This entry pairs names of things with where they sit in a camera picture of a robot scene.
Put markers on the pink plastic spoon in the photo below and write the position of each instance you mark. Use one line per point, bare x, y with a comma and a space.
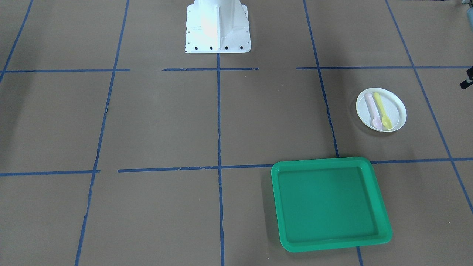
372, 108

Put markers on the yellow plastic spoon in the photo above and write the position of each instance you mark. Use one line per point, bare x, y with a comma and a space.
385, 120

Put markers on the white round plate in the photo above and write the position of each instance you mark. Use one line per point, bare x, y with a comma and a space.
394, 108

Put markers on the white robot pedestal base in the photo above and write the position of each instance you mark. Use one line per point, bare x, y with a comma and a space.
217, 26

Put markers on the green plastic tray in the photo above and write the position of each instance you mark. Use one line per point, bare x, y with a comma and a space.
331, 203

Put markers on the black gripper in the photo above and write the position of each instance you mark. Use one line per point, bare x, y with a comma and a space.
468, 82

